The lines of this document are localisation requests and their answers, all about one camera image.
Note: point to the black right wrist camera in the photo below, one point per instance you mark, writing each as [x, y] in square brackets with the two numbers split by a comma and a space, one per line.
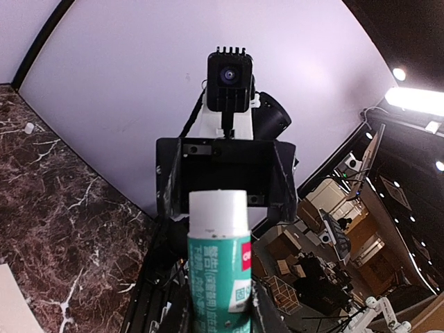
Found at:
[229, 79]

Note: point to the white glue stick cap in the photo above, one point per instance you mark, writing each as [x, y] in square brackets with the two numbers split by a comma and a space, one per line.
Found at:
[29, 127]

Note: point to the cream paper envelope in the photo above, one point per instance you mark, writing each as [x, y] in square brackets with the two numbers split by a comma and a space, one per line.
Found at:
[16, 315]

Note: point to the green white glue stick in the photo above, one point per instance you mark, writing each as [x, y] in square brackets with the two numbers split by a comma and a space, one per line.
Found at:
[219, 250]

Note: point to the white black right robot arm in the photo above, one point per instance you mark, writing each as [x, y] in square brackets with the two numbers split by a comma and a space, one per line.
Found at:
[267, 117]

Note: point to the black left corner frame post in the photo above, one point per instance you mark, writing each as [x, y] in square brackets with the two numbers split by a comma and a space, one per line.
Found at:
[38, 43]

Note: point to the black front table rail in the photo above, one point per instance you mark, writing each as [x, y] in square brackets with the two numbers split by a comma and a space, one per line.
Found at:
[160, 275]

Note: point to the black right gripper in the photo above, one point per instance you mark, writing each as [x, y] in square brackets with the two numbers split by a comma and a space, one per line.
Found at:
[264, 169]

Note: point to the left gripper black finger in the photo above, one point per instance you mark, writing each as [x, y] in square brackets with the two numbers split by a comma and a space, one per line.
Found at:
[263, 314]

